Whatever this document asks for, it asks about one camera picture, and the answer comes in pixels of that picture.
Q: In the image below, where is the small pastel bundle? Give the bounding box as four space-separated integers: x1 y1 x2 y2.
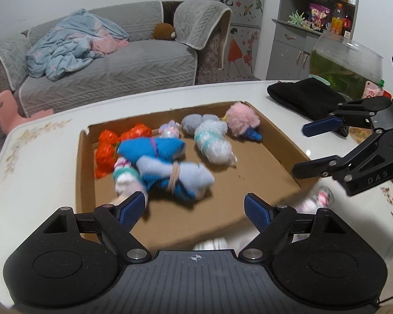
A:
159 120 181 139

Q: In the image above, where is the blue sock bundle pink band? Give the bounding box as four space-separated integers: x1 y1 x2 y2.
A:
118 137 187 167

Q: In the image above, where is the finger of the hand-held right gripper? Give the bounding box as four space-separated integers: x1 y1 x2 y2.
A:
302 96 392 137
291 129 393 197

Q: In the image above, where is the pink fluffy bundle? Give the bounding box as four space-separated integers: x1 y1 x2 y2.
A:
222 102 263 142

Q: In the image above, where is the grey quilted sofa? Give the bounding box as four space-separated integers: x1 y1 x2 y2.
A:
0 0 233 118

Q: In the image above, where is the pink bottle green cap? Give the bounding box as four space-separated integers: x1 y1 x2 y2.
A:
363 79 385 99

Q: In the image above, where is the light blue sock bundle tan band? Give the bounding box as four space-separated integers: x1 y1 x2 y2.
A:
137 155 216 202

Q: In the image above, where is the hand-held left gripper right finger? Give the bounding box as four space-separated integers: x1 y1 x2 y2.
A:
237 194 343 262

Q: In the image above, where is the purple snack bag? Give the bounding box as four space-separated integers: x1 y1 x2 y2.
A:
308 3 331 31

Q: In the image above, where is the white and pink bundle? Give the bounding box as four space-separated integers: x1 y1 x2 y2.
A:
296 186 335 213

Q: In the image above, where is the pink plastic stool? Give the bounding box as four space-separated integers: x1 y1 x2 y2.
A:
0 90 54 134

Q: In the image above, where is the orange drink bottle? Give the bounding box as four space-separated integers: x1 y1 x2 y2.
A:
331 3 345 35

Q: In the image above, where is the grey quilted armrest cover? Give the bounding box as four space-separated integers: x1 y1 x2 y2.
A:
173 0 233 51

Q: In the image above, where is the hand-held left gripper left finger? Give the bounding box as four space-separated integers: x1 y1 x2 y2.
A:
43 191 152 264

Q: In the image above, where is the grey sock ball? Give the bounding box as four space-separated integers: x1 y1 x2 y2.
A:
181 114 218 135

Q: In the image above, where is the black cloth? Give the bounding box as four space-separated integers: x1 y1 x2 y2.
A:
268 78 356 121

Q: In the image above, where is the glass fish bowl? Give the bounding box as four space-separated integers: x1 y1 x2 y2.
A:
309 33 384 101

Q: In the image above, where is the brown cardboard box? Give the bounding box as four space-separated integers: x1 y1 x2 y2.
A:
76 101 312 251

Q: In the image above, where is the white bundle with teal band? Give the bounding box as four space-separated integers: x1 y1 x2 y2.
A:
113 157 149 205

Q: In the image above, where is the brown plush toy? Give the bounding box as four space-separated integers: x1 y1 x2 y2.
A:
152 23 177 41

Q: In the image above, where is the green plant ornament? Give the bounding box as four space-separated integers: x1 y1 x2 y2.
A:
287 11 307 27

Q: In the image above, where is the light blue blanket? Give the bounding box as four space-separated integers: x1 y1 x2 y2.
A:
26 8 130 82

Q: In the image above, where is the pink cloth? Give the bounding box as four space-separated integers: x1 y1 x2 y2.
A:
91 34 129 54

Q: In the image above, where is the grey cabinet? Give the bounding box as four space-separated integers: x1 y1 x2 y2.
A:
269 0 361 82

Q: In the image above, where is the orange plastic bag bundle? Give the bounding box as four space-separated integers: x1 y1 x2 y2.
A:
98 130 119 145
95 142 117 179
119 124 153 143

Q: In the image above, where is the floral folding screen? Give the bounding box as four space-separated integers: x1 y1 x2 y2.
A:
190 0 266 82

